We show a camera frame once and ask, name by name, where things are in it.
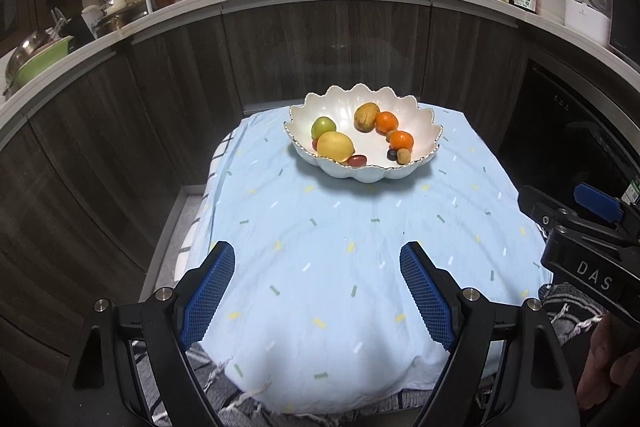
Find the dark red grape tomato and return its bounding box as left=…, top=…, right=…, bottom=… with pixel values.
left=347, top=155, right=368, bottom=168

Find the large orange tangerine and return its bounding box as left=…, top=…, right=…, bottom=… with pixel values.
left=388, top=130, right=414, bottom=150

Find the yellow lemon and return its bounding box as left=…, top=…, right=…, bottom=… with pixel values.
left=317, top=131, right=355, bottom=164

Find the yellow mango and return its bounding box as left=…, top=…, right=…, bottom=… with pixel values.
left=354, top=103, right=380, bottom=133

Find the person's right hand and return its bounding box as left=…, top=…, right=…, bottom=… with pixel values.
left=576, top=313, right=639, bottom=410

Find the light blue patterned cloth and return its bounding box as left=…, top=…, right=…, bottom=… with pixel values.
left=184, top=108, right=552, bottom=414

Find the dark blueberry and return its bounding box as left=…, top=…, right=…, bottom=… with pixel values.
left=386, top=148, right=397, bottom=161

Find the white scalloped bowl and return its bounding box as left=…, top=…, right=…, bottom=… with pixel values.
left=284, top=83, right=444, bottom=183

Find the small orange in bowl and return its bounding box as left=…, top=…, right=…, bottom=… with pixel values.
left=375, top=112, right=399, bottom=135

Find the white box appliance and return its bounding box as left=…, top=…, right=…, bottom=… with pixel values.
left=564, top=0, right=611, bottom=46

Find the green dish basin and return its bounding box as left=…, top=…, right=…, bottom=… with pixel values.
left=6, top=36, right=74, bottom=93

